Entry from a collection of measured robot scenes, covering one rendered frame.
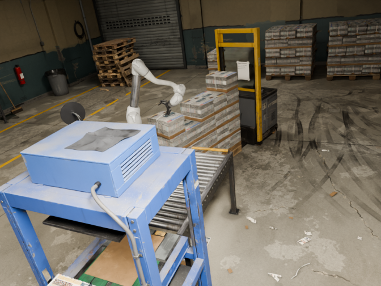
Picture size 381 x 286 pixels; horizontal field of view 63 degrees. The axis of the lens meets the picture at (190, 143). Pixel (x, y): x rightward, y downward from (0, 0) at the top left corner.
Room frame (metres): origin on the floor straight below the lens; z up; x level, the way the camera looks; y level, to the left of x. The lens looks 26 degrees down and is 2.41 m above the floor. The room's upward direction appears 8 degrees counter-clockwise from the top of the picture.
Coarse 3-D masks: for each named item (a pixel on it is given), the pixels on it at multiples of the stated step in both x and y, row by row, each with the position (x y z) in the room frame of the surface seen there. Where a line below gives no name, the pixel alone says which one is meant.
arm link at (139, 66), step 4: (136, 60) 3.42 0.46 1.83; (132, 64) 3.41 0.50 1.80; (136, 64) 3.39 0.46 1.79; (140, 64) 3.40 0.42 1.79; (144, 64) 3.47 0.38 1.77; (136, 68) 3.39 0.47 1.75; (140, 68) 3.39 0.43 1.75; (144, 68) 3.40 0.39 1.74; (140, 72) 3.39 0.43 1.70; (144, 72) 3.39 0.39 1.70
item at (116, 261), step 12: (156, 240) 1.79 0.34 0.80; (108, 252) 1.74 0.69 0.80; (120, 252) 1.72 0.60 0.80; (96, 264) 1.63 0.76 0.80; (108, 264) 1.62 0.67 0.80; (120, 264) 1.60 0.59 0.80; (132, 264) 1.59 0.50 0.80; (96, 276) 1.53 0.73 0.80; (108, 276) 1.51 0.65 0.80; (120, 276) 1.50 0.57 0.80; (132, 276) 1.49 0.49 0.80
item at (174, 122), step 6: (174, 114) 3.71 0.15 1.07; (180, 114) 3.69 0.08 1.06; (162, 120) 3.54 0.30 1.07; (168, 120) 3.52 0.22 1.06; (174, 120) 3.53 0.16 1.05; (180, 120) 3.61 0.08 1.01; (162, 126) 3.54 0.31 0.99; (168, 126) 3.46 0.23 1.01; (174, 126) 3.54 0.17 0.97; (180, 126) 3.61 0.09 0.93; (162, 132) 3.55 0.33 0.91; (168, 132) 3.47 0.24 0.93; (174, 132) 3.54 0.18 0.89
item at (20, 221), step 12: (0, 192) 1.52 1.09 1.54; (12, 216) 1.50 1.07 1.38; (24, 216) 1.55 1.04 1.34; (12, 228) 1.53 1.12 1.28; (24, 228) 1.52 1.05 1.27; (24, 240) 1.50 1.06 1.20; (36, 240) 1.55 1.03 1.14; (24, 252) 1.53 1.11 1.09; (36, 252) 1.53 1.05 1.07; (36, 264) 1.50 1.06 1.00; (48, 264) 1.56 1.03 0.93; (36, 276) 1.52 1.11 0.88
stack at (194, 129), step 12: (192, 120) 4.03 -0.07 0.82; (216, 120) 4.11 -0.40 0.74; (192, 132) 3.76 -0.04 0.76; (204, 132) 3.91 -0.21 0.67; (216, 132) 4.08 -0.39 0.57; (228, 132) 4.28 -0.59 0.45; (168, 144) 3.54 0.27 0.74; (180, 144) 3.58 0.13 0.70; (192, 144) 3.74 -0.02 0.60; (204, 144) 3.88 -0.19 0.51; (228, 144) 4.27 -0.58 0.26
